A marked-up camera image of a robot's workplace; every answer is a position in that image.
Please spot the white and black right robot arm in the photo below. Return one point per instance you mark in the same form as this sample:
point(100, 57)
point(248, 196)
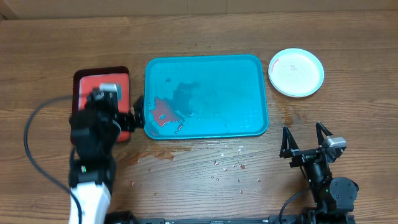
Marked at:
point(333, 196)

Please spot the teal plastic serving tray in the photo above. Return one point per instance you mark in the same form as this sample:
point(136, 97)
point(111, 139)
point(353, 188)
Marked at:
point(218, 96)

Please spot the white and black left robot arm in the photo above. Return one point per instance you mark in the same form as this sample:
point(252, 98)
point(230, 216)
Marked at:
point(94, 131)

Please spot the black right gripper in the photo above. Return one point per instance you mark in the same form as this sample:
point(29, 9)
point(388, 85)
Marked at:
point(301, 155)

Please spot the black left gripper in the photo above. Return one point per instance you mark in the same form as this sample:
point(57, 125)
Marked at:
point(129, 121)

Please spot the dark brown tray of red water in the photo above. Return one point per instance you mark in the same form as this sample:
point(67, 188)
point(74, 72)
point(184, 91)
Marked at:
point(86, 80)

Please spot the light blue plate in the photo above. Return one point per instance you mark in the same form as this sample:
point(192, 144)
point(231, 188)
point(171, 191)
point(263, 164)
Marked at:
point(296, 72)

